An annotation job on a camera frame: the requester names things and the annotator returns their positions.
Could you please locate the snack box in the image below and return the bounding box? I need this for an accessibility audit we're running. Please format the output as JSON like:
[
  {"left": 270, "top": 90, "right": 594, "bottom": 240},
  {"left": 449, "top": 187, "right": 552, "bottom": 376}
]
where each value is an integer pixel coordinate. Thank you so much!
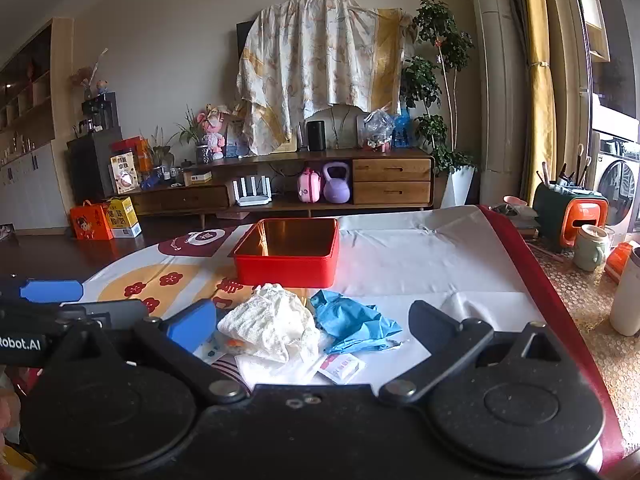
[{"left": 110, "top": 153, "right": 141, "bottom": 196}]

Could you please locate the black coffee machine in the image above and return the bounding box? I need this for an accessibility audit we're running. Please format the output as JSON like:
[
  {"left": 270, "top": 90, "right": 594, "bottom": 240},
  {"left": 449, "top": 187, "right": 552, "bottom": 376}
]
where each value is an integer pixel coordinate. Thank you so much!
[{"left": 81, "top": 92, "right": 121, "bottom": 134}]

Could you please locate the pink plush toy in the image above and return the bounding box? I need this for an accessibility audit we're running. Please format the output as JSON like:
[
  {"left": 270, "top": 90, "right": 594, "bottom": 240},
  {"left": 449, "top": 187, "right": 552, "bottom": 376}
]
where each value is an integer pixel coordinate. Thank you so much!
[{"left": 195, "top": 104, "right": 229, "bottom": 159}]

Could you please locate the purple kettlebell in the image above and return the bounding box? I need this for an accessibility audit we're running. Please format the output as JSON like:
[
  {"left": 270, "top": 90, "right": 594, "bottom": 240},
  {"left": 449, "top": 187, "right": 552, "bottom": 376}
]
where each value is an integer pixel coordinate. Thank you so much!
[{"left": 322, "top": 161, "right": 355, "bottom": 205}]

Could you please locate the orange gift box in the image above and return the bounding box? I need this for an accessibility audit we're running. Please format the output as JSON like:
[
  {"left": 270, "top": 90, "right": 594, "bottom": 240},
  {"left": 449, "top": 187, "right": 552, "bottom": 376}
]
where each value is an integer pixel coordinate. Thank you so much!
[{"left": 69, "top": 200, "right": 115, "bottom": 241}]

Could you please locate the clear plastic bag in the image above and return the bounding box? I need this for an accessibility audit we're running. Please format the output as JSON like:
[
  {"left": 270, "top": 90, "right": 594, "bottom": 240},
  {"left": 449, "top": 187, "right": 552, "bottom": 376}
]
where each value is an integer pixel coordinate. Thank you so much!
[{"left": 362, "top": 107, "right": 396, "bottom": 151}]

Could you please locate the washing machine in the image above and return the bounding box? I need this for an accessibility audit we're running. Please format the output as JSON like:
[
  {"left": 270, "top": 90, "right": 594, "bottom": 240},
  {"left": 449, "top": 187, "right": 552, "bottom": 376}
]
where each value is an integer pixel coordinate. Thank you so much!
[{"left": 589, "top": 131, "right": 640, "bottom": 242}]

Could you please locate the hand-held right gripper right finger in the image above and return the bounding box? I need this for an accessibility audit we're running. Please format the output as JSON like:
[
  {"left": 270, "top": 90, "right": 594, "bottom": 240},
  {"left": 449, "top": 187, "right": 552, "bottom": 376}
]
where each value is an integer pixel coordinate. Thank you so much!
[{"left": 378, "top": 299, "right": 565, "bottom": 406}]

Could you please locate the dried flower vase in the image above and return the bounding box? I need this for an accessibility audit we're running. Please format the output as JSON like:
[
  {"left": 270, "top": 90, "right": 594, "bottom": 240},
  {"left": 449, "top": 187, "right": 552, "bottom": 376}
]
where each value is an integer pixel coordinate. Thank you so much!
[{"left": 69, "top": 49, "right": 109, "bottom": 101}]

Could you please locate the pale green mug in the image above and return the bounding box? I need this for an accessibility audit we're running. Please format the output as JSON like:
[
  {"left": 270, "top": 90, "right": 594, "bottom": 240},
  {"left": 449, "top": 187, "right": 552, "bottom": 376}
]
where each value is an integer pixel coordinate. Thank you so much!
[{"left": 573, "top": 223, "right": 610, "bottom": 272}]

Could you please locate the picture book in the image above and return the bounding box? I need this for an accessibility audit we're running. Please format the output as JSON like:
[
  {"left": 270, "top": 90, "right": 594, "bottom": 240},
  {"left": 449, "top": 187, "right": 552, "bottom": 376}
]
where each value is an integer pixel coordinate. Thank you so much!
[{"left": 225, "top": 119, "right": 251, "bottom": 158}]

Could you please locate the gold metal tin box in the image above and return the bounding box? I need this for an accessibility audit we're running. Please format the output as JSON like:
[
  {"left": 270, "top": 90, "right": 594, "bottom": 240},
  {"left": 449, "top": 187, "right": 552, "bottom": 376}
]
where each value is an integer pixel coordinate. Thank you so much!
[{"left": 229, "top": 217, "right": 341, "bottom": 289}]

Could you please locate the white cloth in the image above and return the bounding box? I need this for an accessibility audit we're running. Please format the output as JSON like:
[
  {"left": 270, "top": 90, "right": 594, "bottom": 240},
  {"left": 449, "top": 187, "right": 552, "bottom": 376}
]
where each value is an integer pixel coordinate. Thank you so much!
[{"left": 235, "top": 352, "right": 328, "bottom": 387}]

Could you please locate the green orange utensil holder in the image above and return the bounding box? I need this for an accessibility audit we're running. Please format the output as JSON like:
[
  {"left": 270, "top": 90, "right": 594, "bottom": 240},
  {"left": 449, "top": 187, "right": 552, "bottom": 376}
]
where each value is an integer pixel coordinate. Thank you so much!
[{"left": 532, "top": 157, "right": 609, "bottom": 249}]

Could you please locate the yellow carton box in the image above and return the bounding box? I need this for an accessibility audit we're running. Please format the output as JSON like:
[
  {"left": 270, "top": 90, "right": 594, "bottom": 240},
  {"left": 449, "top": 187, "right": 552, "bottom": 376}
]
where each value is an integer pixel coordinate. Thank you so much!
[{"left": 107, "top": 195, "right": 143, "bottom": 239}]

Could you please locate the potted tree white planter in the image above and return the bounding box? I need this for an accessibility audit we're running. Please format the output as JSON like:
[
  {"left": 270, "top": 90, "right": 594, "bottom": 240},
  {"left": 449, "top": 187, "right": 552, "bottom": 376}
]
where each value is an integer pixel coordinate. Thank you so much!
[{"left": 399, "top": 0, "right": 479, "bottom": 210}]

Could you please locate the white standing air conditioner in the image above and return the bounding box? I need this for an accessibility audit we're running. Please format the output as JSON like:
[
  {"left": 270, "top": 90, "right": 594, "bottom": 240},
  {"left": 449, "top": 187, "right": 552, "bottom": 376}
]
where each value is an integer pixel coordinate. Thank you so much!
[{"left": 465, "top": 0, "right": 527, "bottom": 209}]

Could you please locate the red white printed tablecloth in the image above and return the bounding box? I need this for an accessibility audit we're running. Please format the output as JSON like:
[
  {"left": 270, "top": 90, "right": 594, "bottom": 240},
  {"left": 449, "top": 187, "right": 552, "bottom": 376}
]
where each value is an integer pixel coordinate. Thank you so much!
[{"left": 65, "top": 204, "right": 628, "bottom": 463}]

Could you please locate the wooden wall shelf unit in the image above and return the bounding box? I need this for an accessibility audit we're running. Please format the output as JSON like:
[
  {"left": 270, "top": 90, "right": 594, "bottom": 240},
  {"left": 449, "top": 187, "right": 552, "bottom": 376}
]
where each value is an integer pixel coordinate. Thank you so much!
[{"left": 0, "top": 17, "right": 76, "bottom": 234}]

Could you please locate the red orange box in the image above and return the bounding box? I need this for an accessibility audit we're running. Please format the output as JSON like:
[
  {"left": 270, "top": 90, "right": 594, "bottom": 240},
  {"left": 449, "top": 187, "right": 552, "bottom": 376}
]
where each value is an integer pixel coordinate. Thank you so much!
[{"left": 110, "top": 135, "right": 154, "bottom": 174}]

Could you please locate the small pink suitcase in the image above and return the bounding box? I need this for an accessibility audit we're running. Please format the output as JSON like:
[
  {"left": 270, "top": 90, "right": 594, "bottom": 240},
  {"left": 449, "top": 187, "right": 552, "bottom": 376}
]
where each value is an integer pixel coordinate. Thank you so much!
[{"left": 297, "top": 167, "right": 323, "bottom": 204}]

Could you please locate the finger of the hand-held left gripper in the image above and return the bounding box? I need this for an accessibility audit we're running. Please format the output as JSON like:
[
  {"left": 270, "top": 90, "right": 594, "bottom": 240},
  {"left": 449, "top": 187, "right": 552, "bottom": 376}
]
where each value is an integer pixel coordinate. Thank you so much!
[{"left": 0, "top": 276, "right": 85, "bottom": 306}]

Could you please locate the white router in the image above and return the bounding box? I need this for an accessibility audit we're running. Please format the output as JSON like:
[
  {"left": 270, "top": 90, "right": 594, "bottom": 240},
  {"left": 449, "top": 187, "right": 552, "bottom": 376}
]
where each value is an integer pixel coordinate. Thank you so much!
[{"left": 234, "top": 176, "right": 274, "bottom": 208}]

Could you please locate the black side cabinet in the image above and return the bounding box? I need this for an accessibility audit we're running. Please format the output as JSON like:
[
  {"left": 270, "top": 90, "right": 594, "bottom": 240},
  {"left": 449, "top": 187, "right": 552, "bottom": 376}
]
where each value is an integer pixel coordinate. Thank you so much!
[{"left": 66, "top": 127, "right": 124, "bottom": 204}]

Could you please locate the white mesh pouch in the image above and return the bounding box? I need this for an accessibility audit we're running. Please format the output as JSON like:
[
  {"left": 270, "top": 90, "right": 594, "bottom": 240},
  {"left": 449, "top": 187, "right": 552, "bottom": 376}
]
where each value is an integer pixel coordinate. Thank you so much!
[{"left": 216, "top": 282, "right": 321, "bottom": 364}]

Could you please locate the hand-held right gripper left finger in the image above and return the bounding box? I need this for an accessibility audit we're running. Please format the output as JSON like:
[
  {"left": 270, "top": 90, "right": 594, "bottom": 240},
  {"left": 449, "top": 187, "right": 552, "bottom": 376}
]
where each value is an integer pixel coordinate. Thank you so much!
[{"left": 64, "top": 299, "right": 249, "bottom": 405}]

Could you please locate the black speaker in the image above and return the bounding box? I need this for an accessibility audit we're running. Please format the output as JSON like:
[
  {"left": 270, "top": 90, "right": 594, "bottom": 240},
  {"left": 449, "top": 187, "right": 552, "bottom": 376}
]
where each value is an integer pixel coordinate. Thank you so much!
[{"left": 305, "top": 119, "right": 327, "bottom": 152}]

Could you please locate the white tumbler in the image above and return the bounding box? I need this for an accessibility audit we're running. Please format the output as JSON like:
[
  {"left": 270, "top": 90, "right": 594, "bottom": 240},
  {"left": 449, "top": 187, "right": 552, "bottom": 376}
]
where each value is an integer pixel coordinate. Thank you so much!
[{"left": 608, "top": 246, "right": 640, "bottom": 337}]

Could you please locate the floral cover cloth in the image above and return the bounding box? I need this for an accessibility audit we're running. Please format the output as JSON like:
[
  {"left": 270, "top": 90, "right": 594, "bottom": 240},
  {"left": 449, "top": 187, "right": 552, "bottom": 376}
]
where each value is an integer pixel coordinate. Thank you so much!
[{"left": 235, "top": 0, "right": 419, "bottom": 157}]

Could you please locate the yellow curtain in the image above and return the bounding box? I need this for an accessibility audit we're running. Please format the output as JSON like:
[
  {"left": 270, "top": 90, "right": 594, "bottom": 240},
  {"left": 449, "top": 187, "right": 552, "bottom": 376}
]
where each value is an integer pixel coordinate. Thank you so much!
[{"left": 519, "top": 0, "right": 559, "bottom": 207}]

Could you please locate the wooden tv cabinet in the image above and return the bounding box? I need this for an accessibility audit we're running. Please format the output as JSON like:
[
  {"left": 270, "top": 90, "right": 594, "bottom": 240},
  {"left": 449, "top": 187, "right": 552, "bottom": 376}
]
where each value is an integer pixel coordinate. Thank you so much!
[{"left": 106, "top": 147, "right": 436, "bottom": 229}]

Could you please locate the small red white packet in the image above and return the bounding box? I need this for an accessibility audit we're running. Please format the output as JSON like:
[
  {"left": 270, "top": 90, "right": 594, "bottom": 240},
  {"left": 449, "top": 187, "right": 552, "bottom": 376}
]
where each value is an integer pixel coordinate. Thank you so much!
[{"left": 317, "top": 353, "right": 367, "bottom": 385}]

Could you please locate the blue package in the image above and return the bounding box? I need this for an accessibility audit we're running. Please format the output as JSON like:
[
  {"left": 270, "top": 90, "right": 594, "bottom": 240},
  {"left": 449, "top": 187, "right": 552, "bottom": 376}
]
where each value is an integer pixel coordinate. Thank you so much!
[{"left": 393, "top": 109, "right": 416, "bottom": 149}]

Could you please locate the small potted plant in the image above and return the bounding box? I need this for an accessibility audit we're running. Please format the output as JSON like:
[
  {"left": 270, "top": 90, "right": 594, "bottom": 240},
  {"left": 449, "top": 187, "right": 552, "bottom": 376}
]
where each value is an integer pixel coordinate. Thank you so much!
[{"left": 172, "top": 106, "right": 214, "bottom": 165}]

